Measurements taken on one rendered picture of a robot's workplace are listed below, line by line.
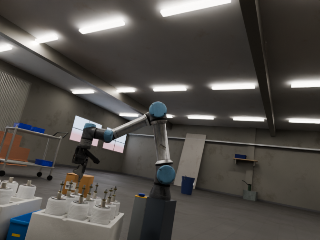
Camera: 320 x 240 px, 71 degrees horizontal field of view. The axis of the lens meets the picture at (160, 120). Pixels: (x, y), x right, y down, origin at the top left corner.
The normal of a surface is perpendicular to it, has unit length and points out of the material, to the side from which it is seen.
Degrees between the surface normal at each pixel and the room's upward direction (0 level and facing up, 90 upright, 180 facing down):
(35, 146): 90
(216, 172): 90
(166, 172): 97
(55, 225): 90
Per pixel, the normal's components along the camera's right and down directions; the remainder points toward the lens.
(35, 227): -0.02, -0.23
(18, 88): 0.87, 0.04
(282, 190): -0.47, -0.28
